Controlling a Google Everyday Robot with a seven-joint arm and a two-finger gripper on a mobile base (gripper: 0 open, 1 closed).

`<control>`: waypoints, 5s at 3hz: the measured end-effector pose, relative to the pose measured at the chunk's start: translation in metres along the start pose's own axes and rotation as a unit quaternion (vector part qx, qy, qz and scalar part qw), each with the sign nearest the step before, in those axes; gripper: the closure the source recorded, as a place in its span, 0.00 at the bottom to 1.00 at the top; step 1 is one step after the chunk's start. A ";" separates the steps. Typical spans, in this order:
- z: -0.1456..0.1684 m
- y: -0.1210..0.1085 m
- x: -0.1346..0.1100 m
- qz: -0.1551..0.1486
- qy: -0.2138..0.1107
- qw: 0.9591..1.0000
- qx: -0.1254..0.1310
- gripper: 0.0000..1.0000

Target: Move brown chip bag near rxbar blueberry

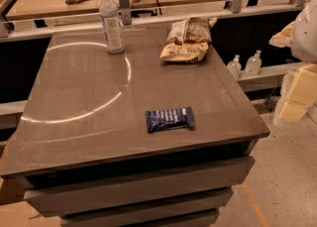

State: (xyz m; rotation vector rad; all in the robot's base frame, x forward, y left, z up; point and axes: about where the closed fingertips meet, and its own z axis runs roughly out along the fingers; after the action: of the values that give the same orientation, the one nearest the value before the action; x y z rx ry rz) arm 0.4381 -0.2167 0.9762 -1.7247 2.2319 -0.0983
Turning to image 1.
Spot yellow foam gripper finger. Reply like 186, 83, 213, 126
268, 22, 294, 48

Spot brown chip bag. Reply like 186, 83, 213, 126
159, 17, 217, 63

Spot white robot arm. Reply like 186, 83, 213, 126
269, 0, 317, 63

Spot blue rxbar wrapper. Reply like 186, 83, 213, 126
145, 107, 195, 133

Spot small sanitizer bottle right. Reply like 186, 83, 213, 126
245, 50, 262, 75

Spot small sanitizer bottle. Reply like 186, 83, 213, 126
245, 50, 262, 75
227, 55, 242, 78

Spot small sanitizer bottle left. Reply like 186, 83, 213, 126
227, 55, 242, 78

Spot clear plastic water bottle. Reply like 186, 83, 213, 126
99, 0, 124, 54

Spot grey drawer cabinet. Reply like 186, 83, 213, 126
1, 24, 269, 227

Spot metal bracket post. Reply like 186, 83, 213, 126
119, 0, 132, 25

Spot metal frame rail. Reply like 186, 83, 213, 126
0, 0, 312, 43

